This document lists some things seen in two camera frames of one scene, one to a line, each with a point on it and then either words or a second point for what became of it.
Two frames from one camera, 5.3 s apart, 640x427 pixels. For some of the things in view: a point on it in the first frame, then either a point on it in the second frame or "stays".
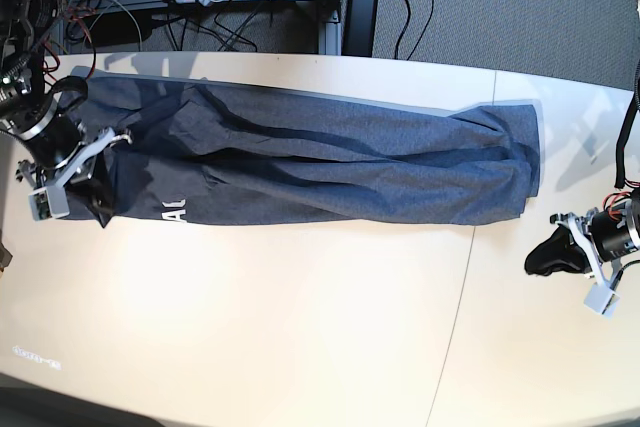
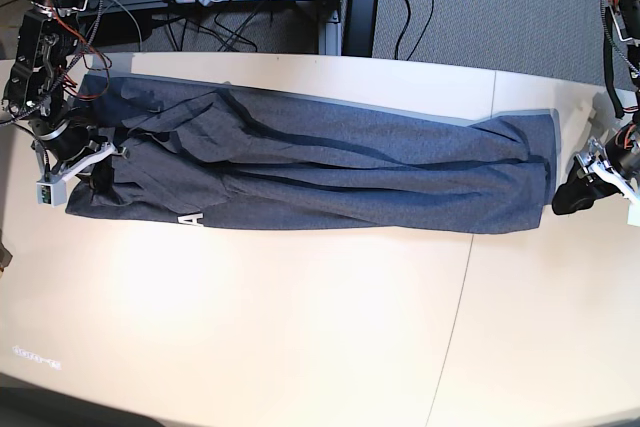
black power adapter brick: [358, 31] stays
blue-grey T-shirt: [196, 154] stays
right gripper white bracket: [560, 250] → [582, 189]
